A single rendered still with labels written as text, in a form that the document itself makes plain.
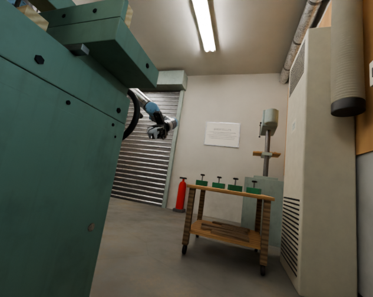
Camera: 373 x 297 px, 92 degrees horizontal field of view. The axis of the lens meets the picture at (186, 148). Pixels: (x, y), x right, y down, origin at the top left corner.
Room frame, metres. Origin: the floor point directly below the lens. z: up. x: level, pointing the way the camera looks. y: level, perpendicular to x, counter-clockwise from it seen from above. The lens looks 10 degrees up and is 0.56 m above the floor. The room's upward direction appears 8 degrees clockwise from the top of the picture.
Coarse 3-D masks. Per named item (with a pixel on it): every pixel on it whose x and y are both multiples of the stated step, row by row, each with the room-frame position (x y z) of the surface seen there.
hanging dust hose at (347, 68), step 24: (336, 0) 0.99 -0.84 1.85; (360, 0) 0.93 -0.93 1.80; (336, 24) 0.99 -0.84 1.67; (360, 24) 0.93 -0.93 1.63; (336, 48) 0.99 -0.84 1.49; (360, 48) 0.93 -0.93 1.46; (336, 72) 0.98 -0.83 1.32; (360, 72) 0.92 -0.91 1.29; (336, 96) 0.98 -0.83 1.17; (360, 96) 0.91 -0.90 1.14
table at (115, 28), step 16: (48, 32) 0.42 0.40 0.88; (64, 32) 0.41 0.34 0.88; (80, 32) 0.39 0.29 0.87; (96, 32) 0.37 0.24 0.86; (112, 32) 0.36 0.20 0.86; (128, 32) 0.39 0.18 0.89; (96, 48) 0.40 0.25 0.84; (112, 48) 0.39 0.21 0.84; (128, 48) 0.40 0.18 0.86; (112, 64) 0.46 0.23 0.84; (128, 64) 0.44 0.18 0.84; (144, 64) 0.47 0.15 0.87; (128, 80) 0.53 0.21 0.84; (144, 80) 0.52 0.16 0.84
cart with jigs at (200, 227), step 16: (192, 192) 1.50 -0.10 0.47; (224, 192) 1.41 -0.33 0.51; (240, 192) 1.42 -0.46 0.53; (256, 192) 1.57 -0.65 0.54; (192, 208) 1.50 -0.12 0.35; (256, 208) 1.81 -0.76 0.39; (192, 224) 1.72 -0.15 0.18; (208, 224) 1.73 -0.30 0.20; (224, 224) 1.84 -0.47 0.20; (256, 224) 1.80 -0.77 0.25; (224, 240) 1.42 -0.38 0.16; (240, 240) 1.43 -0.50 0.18; (256, 240) 1.49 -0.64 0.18
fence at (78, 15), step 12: (108, 0) 0.37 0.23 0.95; (120, 0) 0.36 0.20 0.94; (48, 12) 0.43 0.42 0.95; (60, 12) 0.42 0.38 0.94; (72, 12) 0.40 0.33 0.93; (84, 12) 0.39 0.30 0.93; (96, 12) 0.38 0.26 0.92; (108, 12) 0.37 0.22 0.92; (120, 12) 0.36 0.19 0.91; (48, 24) 0.43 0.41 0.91; (60, 24) 0.41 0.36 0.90
